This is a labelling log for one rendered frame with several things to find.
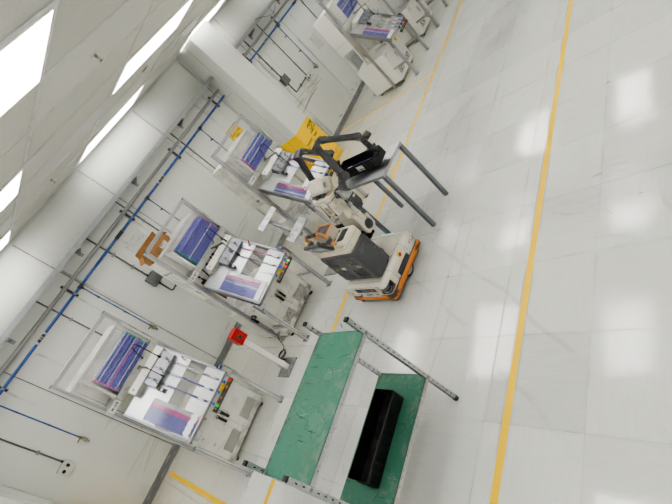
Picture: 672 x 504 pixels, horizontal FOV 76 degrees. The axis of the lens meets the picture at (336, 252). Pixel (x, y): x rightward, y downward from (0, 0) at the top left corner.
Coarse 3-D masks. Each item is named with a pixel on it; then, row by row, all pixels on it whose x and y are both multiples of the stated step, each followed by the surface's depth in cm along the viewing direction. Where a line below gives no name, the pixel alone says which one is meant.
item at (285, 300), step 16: (256, 272) 550; (288, 272) 524; (272, 288) 506; (288, 288) 520; (304, 288) 534; (240, 304) 525; (272, 304) 502; (288, 304) 515; (240, 320) 530; (272, 320) 498; (288, 320) 512; (272, 336) 537
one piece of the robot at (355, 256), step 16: (336, 240) 387; (352, 240) 379; (368, 240) 390; (320, 256) 411; (336, 256) 398; (352, 256) 381; (368, 256) 388; (384, 256) 399; (336, 272) 428; (352, 272) 411; (368, 272) 396
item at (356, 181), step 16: (400, 144) 416; (384, 160) 416; (416, 160) 427; (368, 176) 422; (384, 176) 399; (432, 176) 439; (384, 192) 493; (400, 192) 409; (448, 192) 451; (416, 208) 420; (432, 224) 432
